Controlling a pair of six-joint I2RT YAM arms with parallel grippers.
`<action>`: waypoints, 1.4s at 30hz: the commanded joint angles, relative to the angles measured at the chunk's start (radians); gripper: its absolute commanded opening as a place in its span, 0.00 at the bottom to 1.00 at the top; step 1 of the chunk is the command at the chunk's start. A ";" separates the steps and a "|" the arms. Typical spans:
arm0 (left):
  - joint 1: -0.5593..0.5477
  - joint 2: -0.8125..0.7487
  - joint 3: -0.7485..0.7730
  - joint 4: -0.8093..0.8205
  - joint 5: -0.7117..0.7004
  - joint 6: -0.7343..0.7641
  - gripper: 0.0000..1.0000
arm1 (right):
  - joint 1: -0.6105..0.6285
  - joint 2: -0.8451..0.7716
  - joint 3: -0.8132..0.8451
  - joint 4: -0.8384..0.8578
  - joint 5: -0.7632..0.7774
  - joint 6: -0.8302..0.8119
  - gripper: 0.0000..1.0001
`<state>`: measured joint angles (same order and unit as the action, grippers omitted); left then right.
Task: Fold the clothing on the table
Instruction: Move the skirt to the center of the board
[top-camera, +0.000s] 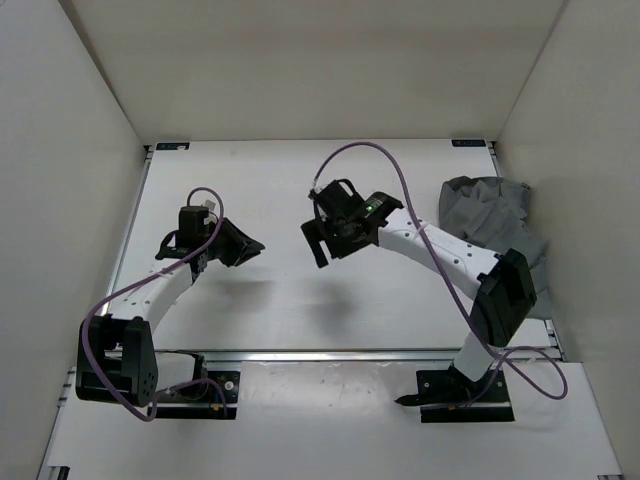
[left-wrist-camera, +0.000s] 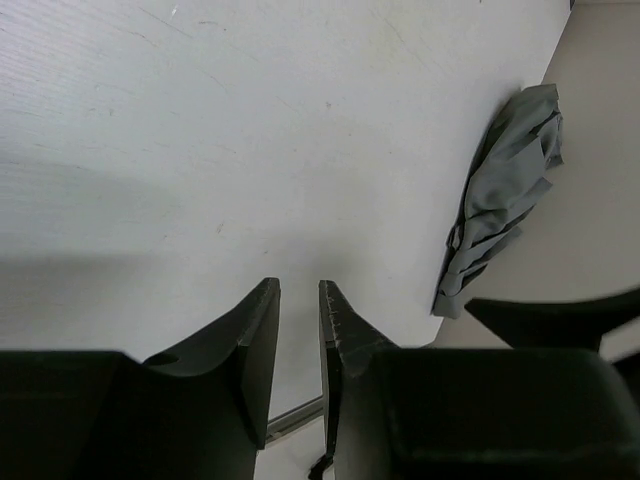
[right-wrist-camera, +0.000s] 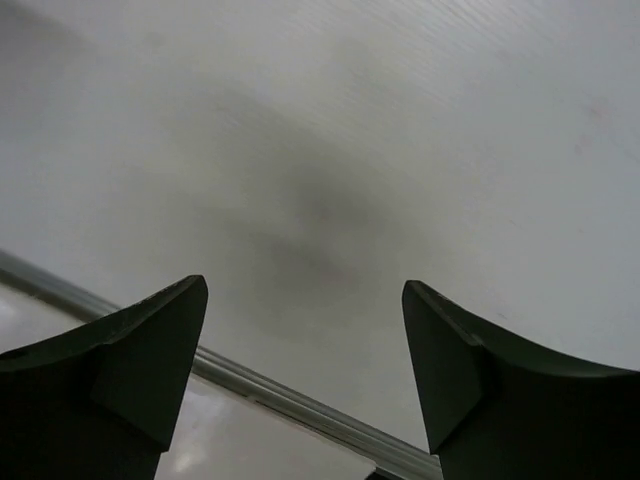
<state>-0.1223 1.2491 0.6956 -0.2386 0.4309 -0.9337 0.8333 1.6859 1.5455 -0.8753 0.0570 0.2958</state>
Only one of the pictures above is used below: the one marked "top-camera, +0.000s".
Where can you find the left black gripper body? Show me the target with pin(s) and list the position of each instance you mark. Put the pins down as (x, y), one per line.
(207, 235)

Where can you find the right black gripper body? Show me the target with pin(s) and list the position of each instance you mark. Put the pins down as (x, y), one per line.
(339, 239)

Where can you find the grey skirt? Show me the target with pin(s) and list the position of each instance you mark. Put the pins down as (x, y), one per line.
(491, 212)

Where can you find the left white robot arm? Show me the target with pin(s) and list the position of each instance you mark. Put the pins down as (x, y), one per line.
(121, 340)

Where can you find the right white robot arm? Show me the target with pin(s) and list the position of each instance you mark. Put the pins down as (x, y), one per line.
(499, 285)

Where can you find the left blue table label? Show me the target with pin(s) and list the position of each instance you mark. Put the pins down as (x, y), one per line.
(172, 146)

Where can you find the blue table label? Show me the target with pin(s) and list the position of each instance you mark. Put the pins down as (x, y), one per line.
(468, 143)
(172, 146)

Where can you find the right blue table label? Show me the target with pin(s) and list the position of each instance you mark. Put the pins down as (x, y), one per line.
(468, 143)

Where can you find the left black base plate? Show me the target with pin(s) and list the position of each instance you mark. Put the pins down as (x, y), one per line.
(203, 401)

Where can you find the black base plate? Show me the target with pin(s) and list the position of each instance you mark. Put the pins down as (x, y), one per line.
(203, 401)
(447, 397)

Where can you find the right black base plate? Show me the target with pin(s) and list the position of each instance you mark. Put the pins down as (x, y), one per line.
(447, 397)

